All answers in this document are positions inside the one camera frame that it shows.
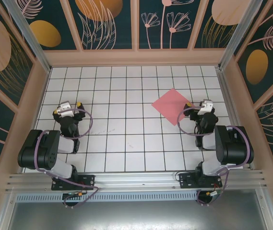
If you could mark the pink cloth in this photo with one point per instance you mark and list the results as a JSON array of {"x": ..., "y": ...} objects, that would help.
[{"x": 168, "y": 105}]

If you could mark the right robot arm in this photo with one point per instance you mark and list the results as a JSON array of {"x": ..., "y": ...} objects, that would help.
[{"x": 234, "y": 146}]

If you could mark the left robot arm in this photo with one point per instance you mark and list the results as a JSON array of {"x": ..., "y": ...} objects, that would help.
[{"x": 35, "y": 153}]

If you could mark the grey metal sheet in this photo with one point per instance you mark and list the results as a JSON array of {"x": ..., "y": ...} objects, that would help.
[{"x": 136, "y": 215}]

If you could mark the small board with yellow connector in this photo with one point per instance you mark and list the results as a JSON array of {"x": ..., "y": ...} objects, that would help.
[
  {"x": 214, "y": 193},
  {"x": 75, "y": 194}
]

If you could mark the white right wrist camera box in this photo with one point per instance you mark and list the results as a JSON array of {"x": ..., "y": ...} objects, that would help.
[{"x": 205, "y": 107}]

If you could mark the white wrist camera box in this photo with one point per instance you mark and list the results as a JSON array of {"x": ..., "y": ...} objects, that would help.
[
  {"x": 65, "y": 109},
  {"x": 205, "y": 107}
]

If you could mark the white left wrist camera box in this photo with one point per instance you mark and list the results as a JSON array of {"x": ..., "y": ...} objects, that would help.
[{"x": 65, "y": 109}]

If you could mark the aluminium table edge rail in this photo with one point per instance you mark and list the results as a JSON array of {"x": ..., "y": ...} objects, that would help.
[{"x": 227, "y": 95}]

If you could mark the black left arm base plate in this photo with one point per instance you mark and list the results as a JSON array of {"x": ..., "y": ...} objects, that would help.
[{"x": 88, "y": 180}]

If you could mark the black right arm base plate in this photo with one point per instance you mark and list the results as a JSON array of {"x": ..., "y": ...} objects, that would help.
[{"x": 186, "y": 180}]

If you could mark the aluminium mounting rail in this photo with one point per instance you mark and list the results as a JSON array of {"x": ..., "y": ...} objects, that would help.
[{"x": 136, "y": 179}]

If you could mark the aluminium frame post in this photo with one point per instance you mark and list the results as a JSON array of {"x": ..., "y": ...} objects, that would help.
[
  {"x": 26, "y": 31},
  {"x": 241, "y": 31}
]

